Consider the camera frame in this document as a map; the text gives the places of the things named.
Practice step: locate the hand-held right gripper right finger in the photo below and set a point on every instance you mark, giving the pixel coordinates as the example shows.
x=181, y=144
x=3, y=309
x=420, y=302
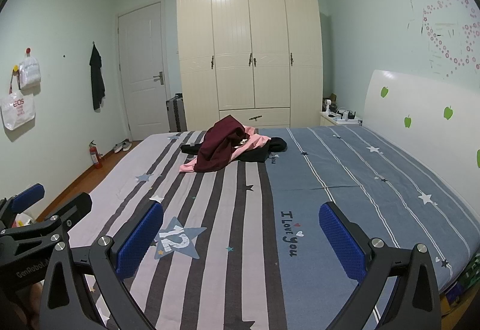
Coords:
x=340, y=242

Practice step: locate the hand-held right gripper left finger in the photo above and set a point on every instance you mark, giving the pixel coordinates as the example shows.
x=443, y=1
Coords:
x=139, y=240

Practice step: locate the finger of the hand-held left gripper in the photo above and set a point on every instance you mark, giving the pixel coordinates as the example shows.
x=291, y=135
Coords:
x=30, y=195
x=75, y=207

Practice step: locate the maroon t-shirt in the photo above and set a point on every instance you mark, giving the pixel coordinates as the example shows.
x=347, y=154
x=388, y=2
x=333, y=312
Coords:
x=219, y=144

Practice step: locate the red fire extinguisher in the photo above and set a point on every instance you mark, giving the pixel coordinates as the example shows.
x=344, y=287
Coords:
x=96, y=155

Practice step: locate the white shoe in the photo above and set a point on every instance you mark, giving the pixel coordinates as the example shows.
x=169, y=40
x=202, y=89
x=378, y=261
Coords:
x=126, y=144
x=118, y=149

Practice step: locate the white tote bag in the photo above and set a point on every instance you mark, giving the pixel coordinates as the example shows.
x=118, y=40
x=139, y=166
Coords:
x=17, y=108

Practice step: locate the striped star bed sheet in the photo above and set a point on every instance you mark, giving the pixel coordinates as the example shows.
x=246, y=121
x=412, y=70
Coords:
x=240, y=210

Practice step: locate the white nightstand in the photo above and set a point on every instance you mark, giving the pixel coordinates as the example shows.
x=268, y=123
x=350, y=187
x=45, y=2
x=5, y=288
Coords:
x=337, y=122

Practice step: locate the white plastic bag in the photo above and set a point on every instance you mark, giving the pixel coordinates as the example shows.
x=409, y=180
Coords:
x=30, y=71

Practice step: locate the small black device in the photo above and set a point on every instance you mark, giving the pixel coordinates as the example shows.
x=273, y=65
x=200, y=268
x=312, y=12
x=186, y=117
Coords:
x=351, y=114

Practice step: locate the white headboard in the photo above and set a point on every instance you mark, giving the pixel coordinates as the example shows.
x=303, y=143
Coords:
x=412, y=135

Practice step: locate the black hanging garment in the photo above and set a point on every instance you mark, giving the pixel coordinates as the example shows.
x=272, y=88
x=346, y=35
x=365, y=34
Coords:
x=97, y=78

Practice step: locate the grey ribbed suitcase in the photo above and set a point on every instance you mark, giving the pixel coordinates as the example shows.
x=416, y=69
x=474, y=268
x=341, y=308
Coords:
x=176, y=114

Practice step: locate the pink garment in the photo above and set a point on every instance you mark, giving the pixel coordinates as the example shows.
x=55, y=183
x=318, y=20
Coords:
x=255, y=140

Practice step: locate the small white device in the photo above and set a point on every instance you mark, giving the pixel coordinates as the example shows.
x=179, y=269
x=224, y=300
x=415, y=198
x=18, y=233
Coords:
x=329, y=105

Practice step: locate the white door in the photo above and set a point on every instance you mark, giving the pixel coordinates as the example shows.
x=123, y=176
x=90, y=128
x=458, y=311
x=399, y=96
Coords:
x=144, y=71

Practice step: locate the cream wardrobe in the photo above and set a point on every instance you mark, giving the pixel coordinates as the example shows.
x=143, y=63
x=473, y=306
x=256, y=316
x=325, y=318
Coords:
x=249, y=52

